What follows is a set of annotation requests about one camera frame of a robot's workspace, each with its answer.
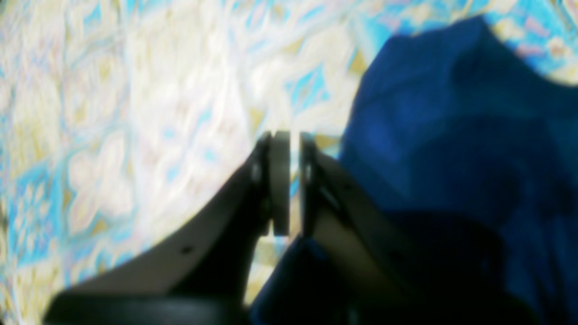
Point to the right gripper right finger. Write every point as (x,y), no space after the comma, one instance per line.
(389,277)

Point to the blue long-sleeve T-shirt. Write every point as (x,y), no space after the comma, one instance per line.
(450,127)

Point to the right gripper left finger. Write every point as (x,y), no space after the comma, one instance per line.
(196,276)

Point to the patterned tile tablecloth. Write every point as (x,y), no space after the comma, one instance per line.
(121,118)

